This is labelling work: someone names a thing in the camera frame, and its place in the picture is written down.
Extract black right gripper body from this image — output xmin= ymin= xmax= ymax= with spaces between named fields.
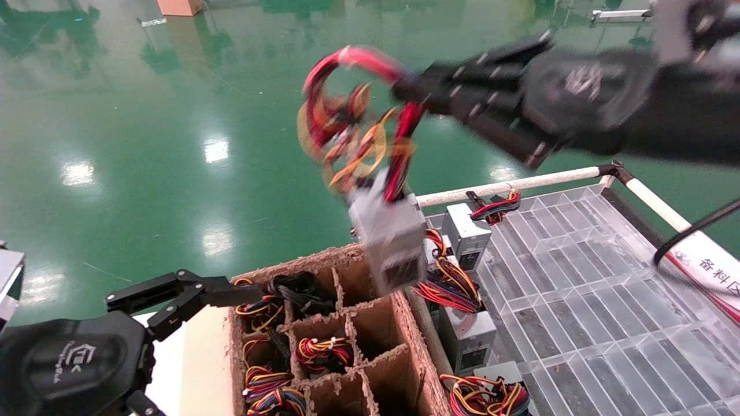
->
xmin=520 ymin=48 xmax=740 ymax=166

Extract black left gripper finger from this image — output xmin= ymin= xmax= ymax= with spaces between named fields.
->
xmin=104 ymin=269 xmax=264 ymax=343
xmin=124 ymin=390 xmax=167 ymax=416

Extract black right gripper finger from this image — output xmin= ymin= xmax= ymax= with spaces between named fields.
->
xmin=439 ymin=97 xmax=558 ymax=170
xmin=395 ymin=32 xmax=554 ymax=106

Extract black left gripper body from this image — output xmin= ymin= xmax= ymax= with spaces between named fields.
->
xmin=0 ymin=311 xmax=156 ymax=416

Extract silver power supply red wires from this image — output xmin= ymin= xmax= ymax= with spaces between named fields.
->
xmin=297 ymin=45 xmax=430 ymax=296

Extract long white cart rod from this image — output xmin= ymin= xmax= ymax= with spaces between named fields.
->
xmin=416 ymin=166 xmax=605 ymax=207

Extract black rod joint connector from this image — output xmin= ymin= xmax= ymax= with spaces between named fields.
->
xmin=597 ymin=161 xmax=635 ymax=185

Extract white metal stand legs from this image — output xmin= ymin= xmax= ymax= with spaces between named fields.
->
xmin=590 ymin=8 xmax=657 ymax=24

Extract clear plastic grid panel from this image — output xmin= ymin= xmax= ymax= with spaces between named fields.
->
xmin=428 ymin=184 xmax=740 ymax=416

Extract divided cardboard box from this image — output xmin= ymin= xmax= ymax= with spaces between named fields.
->
xmin=228 ymin=243 xmax=452 ymax=416

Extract white sign red stripe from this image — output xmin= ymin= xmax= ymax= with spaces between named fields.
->
xmin=665 ymin=230 xmax=740 ymax=324

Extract brown cardboard box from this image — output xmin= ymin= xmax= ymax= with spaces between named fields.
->
xmin=157 ymin=0 xmax=204 ymax=17

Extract power supply colored wire bundle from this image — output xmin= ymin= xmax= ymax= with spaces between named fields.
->
xmin=294 ymin=335 xmax=354 ymax=376
xmin=243 ymin=367 xmax=294 ymax=400
xmin=247 ymin=387 xmax=308 ymax=416
xmin=233 ymin=277 xmax=285 ymax=334

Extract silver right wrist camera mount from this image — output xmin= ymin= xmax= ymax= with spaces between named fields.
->
xmin=654 ymin=0 xmax=699 ymax=65

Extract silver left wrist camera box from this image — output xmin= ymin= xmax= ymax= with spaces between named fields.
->
xmin=0 ymin=243 xmax=27 ymax=333

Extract power supply black wires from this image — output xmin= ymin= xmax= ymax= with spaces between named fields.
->
xmin=267 ymin=272 xmax=335 ymax=320

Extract silver power supply colored wires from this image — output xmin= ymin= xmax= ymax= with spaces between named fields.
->
xmin=438 ymin=305 xmax=498 ymax=375
xmin=412 ymin=228 xmax=485 ymax=314
xmin=442 ymin=190 xmax=522 ymax=272
xmin=439 ymin=361 xmax=531 ymax=416

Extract thick black cable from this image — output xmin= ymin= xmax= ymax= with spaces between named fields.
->
xmin=653 ymin=198 xmax=740 ymax=266

